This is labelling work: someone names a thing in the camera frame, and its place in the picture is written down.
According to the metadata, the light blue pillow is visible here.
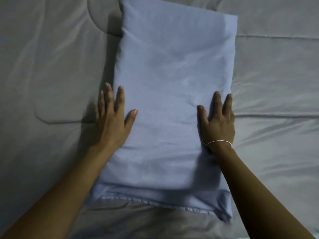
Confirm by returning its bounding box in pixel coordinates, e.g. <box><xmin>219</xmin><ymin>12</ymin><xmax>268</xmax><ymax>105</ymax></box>
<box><xmin>88</xmin><ymin>0</ymin><xmax>239</xmax><ymax>223</ymax></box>

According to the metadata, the person's left forearm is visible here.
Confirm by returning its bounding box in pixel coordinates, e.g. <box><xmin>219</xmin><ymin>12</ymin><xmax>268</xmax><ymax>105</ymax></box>
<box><xmin>0</xmin><ymin>144</ymin><xmax>123</xmax><ymax>239</ymax></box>

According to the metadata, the thin white thread bracelet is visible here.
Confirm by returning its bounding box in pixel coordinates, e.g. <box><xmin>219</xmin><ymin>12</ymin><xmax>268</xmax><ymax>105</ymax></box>
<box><xmin>202</xmin><ymin>140</ymin><xmax>233</xmax><ymax>147</ymax></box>

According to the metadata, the person's right forearm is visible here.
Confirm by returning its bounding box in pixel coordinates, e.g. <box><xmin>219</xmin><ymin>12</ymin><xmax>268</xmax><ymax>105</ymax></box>
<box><xmin>207</xmin><ymin>142</ymin><xmax>316</xmax><ymax>239</ymax></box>

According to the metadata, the person's left hand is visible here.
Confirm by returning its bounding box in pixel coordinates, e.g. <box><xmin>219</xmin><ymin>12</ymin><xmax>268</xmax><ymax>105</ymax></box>
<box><xmin>94</xmin><ymin>82</ymin><xmax>139</xmax><ymax>150</ymax></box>

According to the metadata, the person's right hand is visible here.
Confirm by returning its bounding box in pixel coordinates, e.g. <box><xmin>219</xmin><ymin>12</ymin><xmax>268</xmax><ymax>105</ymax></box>
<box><xmin>197</xmin><ymin>91</ymin><xmax>236</xmax><ymax>148</ymax></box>

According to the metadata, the grey quilted bedspread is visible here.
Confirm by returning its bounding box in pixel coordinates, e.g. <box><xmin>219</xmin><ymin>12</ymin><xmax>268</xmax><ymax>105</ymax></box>
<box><xmin>0</xmin><ymin>0</ymin><xmax>319</xmax><ymax>239</ymax></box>

